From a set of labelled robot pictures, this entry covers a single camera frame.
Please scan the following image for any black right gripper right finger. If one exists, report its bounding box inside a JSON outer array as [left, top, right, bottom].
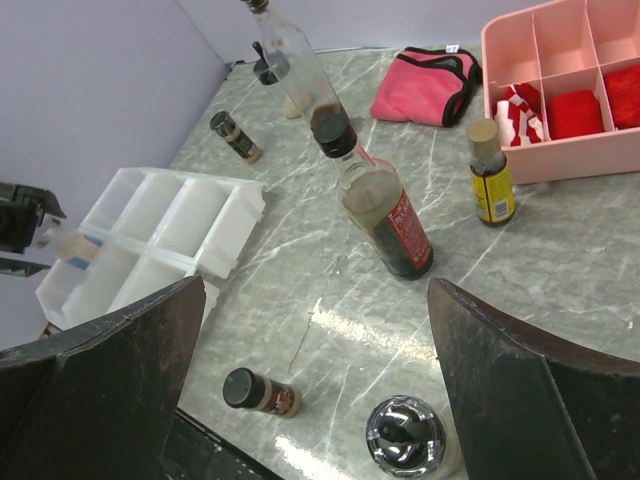
[[427, 278, 639, 479]]

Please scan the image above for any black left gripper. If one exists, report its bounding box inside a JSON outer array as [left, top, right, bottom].
[[1, 182, 66, 276]]

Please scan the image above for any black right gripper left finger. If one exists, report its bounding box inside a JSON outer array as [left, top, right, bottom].
[[1, 276, 206, 479]]

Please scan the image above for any spice jar red label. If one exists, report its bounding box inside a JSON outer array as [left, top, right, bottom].
[[223, 367, 303, 418]]

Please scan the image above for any spice jar black lid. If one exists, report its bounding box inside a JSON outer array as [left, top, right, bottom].
[[209, 110, 262, 164]]

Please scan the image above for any shaker jar chrome black lid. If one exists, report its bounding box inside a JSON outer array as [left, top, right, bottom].
[[365, 395, 464, 479]]

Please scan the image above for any white plastic divided tray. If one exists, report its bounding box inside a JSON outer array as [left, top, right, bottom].
[[36, 168, 266, 330]]

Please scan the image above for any yellow label sauce bottle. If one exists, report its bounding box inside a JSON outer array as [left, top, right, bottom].
[[467, 119, 516, 227]]

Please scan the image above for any dark soy sauce bottle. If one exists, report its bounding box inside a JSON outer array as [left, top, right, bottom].
[[312, 113, 434, 280]]

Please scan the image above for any red white striped cloth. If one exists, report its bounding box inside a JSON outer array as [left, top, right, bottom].
[[493, 83, 544, 147]]

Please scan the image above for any red cloth middle compartment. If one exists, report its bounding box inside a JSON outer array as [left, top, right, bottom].
[[548, 90, 604, 140]]

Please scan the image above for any red cloth compartment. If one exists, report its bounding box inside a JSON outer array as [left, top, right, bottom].
[[604, 64, 639, 129], [548, 90, 604, 140]]

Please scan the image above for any tall glass oil bottle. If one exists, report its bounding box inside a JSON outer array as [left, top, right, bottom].
[[246, 0, 356, 137]]

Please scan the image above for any pink plastic divided box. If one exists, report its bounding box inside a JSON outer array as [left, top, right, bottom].
[[481, 1, 639, 185]]

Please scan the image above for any pink cloth black trim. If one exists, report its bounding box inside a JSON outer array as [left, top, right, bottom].
[[370, 47, 483, 128]]

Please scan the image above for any red cloth right compartment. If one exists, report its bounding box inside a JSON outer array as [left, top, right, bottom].
[[604, 64, 639, 129]]

